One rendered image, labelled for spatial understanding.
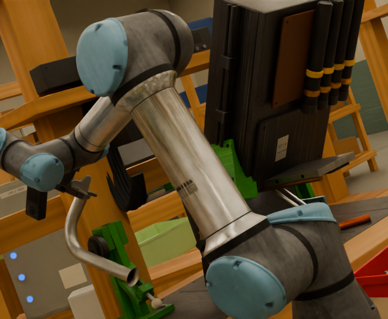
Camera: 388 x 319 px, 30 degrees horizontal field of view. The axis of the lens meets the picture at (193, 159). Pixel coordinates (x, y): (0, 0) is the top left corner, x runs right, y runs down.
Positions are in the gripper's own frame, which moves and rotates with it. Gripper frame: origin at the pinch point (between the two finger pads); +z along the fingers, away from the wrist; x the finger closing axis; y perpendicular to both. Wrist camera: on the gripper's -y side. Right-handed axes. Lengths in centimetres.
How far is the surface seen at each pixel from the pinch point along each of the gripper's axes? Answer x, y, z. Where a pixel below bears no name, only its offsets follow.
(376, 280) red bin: -70, 12, 13
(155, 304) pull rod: -19.9, -16.3, 21.8
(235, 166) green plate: -21.1, 24.7, 25.6
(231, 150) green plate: -18.7, 27.9, 24.0
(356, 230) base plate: -46, 25, 61
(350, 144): 202, 181, 646
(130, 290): -11.3, -16.2, 21.5
